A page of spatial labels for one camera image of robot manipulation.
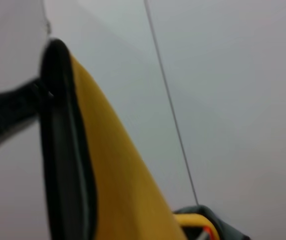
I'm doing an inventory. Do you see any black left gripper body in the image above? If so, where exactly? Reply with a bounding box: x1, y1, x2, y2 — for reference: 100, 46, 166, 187
0, 84, 31, 160

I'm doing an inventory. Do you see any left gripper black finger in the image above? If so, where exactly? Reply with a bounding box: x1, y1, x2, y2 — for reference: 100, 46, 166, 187
25, 76, 56, 113

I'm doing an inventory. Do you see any yellow and grey towel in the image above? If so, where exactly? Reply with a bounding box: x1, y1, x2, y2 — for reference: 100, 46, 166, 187
39, 37, 252, 240

